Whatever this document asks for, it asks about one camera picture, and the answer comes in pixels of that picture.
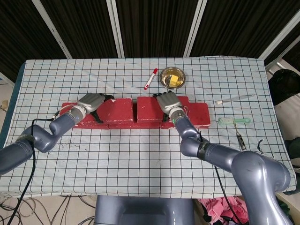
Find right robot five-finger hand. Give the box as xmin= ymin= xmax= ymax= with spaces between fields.
xmin=152 ymin=91 xmax=184 ymax=123

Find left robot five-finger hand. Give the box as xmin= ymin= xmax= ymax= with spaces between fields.
xmin=76 ymin=92 xmax=116 ymax=124

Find red brick heavy white scuffs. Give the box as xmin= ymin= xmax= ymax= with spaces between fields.
xmin=136 ymin=95 xmax=191 ymax=124

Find red brick chipped white corner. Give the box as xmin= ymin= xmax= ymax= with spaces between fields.
xmin=81 ymin=97 xmax=134 ymax=124

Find red brick with white patch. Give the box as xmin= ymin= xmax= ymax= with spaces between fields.
xmin=160 ymin=102 xmax=210 ymax=129

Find steel bowl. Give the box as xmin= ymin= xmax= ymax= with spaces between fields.
xmin=159 ymin=67 xmax=186 ymax=89

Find red and white marker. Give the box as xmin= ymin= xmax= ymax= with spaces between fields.
xmin=143 ymin=68 xmax=158 ymax=91

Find green brush with white bristles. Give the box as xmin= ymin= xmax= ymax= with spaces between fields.
xmin=217 ymin=117 xmax=251 ymax=125

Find clear tube with white cap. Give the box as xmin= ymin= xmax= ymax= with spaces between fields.
xmin=216 ymin=94 xmax=255 ymax=105

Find white black-grid tablecloth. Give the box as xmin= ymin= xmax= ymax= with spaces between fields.
xmin=0 ymin=56 xmax=298 ymax=196

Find small metal screwdriver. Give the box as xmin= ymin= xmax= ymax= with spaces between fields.
xmin=234 ymin=124 xmax=247 ymax=151

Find grey robot torso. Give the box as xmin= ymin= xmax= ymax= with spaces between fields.
xmin=94 ymin=195 xmax=195 ymax=225

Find pink cloth pile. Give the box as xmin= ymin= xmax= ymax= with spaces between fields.
xmin=199 ymin=196 xmax=249 ymax=225

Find black bag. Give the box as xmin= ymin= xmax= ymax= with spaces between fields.
xmin=268 ymin=69 xmax=300 ymax=106

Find white double partition frame post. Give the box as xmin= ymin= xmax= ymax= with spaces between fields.
xmin=106 ymin=0 xmax=125 ymax=58

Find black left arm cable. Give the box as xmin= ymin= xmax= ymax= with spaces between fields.
xmin=6 ymin=112 xmax=59 ymax=225

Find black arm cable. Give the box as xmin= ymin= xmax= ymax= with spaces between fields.
xmin=198 ymin=130 xmax=243 ymax=225
xmin=6 ymin=112 xmax=59 ymax=225

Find black string scrap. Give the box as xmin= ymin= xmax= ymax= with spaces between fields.
xmin=256 ymin=139 xmax=275 ymax=160

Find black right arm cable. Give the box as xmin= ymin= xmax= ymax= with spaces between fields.
xmin=198 ymin=130 xmax=243 ymax=225

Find black floor cable tangle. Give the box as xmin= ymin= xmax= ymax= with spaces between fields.
xmin=0 ymin=194 xmax=97 ymax=225

